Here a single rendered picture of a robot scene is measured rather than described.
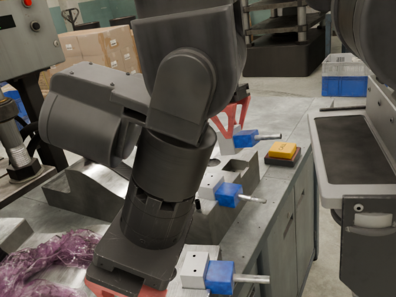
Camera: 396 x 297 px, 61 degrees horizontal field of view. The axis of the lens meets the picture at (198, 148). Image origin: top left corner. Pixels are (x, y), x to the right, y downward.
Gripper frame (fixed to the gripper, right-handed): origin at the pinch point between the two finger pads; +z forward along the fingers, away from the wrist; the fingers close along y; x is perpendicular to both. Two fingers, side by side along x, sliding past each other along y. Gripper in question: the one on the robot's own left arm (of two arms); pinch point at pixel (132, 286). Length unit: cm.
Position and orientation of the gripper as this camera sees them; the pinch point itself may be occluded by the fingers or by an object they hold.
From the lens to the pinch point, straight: 38.4
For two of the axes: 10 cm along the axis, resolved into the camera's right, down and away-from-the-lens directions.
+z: -2.8, 8.2, 5.0
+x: 9.4, 3.5, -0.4
